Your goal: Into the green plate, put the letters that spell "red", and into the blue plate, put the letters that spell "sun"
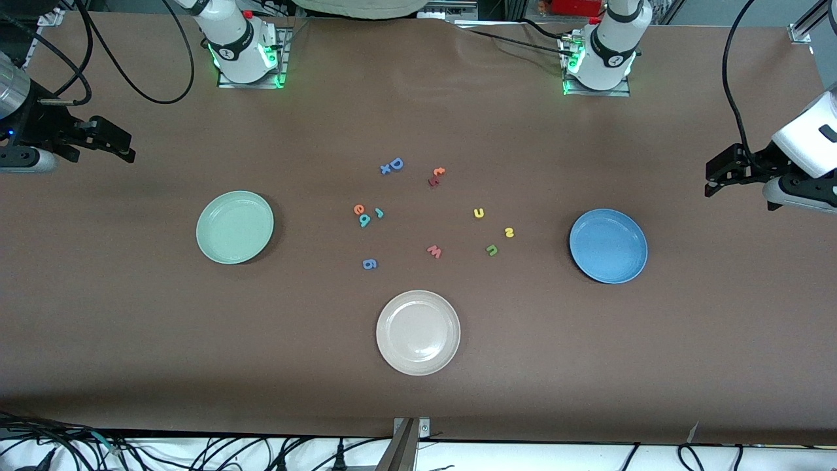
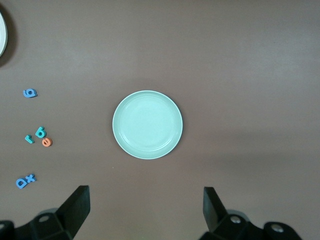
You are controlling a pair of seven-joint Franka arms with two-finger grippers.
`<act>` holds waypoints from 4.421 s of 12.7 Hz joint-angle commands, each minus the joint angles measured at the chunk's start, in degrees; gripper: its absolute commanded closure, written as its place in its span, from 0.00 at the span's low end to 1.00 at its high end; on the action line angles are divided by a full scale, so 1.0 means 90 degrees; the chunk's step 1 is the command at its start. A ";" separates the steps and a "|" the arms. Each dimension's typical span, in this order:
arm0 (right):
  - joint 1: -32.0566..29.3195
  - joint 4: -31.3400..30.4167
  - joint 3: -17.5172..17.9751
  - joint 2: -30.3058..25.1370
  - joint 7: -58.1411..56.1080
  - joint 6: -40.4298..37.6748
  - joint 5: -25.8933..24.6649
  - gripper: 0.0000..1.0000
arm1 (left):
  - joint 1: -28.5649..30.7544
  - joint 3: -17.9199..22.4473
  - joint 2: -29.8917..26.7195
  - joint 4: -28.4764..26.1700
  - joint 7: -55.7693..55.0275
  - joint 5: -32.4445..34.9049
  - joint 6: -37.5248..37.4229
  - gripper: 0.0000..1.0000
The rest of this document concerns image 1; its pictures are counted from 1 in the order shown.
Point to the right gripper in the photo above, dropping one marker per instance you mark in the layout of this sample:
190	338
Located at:
40	127

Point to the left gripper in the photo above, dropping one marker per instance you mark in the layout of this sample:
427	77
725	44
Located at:
752	162

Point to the blue plate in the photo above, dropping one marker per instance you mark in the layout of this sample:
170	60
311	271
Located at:
608	246

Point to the light green plate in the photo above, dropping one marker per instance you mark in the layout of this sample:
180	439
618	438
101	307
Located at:
234	227

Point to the red box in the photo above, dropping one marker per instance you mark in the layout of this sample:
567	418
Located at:
575	6

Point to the white paper scrap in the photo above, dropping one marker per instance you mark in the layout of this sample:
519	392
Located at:
693	432

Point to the person in light clothing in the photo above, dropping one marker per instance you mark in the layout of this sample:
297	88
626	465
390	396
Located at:
359	8

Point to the blue foam letter D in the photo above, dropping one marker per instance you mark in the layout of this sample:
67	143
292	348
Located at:
392	163

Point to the pink foam letter w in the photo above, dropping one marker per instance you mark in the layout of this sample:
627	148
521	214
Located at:
434	252

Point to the grey metal equipment box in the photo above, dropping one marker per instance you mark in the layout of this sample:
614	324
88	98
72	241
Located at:
458	10

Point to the beige plate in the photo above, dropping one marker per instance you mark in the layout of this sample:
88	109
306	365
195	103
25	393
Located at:
418	332

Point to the aluminium profile leg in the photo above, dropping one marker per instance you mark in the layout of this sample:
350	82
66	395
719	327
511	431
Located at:
399	454

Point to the aluminium frame rail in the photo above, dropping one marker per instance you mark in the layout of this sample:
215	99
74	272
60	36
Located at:
49	16

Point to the aluminium frame corner profile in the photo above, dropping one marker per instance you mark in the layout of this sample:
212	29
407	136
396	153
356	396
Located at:
807	26

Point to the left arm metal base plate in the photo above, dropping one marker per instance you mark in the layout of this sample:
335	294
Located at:
575	92

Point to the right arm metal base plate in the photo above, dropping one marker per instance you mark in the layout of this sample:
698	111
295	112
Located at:
282	59

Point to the small metal bracket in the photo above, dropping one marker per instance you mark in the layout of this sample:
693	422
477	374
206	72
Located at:
424	428

